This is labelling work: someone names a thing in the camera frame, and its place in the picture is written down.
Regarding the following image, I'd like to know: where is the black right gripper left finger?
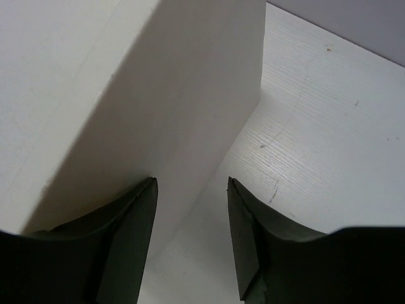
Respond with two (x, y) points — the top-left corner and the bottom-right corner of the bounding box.
(1, 177), (158, 303)

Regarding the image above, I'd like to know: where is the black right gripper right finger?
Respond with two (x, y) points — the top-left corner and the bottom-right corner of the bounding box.
(227, 178), (404, 303)

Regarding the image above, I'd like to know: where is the white drawer cabinet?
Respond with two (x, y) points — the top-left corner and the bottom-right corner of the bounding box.
(1, 1), (266, 238)

